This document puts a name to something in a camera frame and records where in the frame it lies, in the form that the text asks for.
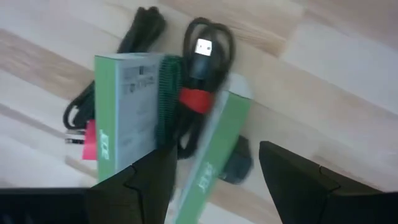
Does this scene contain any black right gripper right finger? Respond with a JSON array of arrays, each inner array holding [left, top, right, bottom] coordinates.
[[259, 140, 383, 224]]

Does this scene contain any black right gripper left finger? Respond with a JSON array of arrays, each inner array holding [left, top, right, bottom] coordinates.
[[85, 145, 178, 224]]

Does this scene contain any green white Acer box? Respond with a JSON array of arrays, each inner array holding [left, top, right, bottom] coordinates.
[[95, 52, 165, 184], [172, 73, 253, 224]]

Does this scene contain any black cable with red strap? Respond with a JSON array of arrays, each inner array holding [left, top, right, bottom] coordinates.
[[175, 17, 236, 159]]

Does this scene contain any thick black cable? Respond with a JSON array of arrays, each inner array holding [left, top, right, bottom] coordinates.
[[63, 6, 167, 130]]

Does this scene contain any black cube charger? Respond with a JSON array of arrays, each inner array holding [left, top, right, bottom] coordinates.
[[218, 135, 254, 185]]

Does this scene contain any pink wall charger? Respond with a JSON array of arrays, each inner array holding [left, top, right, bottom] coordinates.
[[81, 119, 98, 161]]

